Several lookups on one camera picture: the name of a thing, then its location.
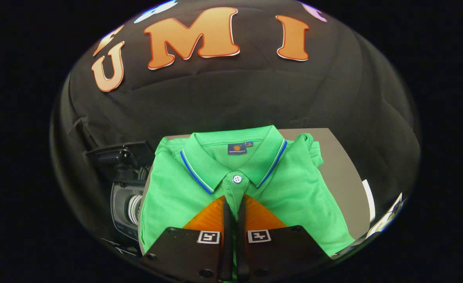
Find grey topped stand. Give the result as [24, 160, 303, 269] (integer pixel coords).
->
[139, 128, 371, 260]

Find grey washing machine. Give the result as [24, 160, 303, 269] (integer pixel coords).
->
[101, 179, 147, 258]

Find white paper sheet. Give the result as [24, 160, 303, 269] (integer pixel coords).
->
[362, 179, 376, 224]

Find green polo shirt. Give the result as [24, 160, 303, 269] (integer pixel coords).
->
[139, 125, 356, 281]

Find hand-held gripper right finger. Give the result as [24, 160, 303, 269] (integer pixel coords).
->
[236, 195, 332, 282]

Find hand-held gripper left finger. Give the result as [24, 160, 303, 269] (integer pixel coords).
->
[143, 196, 234, 282]

